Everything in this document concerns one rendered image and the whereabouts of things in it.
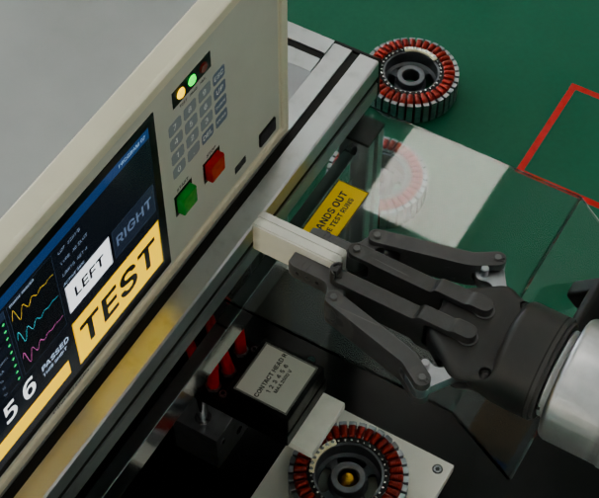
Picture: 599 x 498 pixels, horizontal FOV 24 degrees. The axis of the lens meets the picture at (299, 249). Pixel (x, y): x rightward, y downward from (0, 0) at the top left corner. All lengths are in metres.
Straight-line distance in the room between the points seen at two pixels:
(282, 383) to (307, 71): 0.27
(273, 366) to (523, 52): 0.65
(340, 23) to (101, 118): 0.89
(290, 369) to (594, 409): 0.41
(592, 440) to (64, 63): 0.42
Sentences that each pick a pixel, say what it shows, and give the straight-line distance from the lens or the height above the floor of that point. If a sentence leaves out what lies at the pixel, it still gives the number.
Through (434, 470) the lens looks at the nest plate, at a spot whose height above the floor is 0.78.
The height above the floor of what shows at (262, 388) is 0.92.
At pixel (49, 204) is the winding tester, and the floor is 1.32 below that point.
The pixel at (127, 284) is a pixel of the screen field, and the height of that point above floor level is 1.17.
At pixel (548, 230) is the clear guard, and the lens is 1.20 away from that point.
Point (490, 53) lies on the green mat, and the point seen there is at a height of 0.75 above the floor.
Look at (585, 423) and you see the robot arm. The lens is 0.94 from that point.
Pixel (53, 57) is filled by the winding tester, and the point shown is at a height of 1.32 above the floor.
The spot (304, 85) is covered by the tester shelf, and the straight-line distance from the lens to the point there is 1.22.
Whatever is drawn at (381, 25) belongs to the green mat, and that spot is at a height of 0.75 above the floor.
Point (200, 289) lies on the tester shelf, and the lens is 1.09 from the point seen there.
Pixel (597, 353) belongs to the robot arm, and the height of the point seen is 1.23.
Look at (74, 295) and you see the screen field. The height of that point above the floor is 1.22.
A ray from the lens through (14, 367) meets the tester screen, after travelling 0.95.
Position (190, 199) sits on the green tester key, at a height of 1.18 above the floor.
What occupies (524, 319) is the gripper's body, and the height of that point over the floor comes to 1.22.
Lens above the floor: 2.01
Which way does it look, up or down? 53 degrees down
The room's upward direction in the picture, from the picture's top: straight up
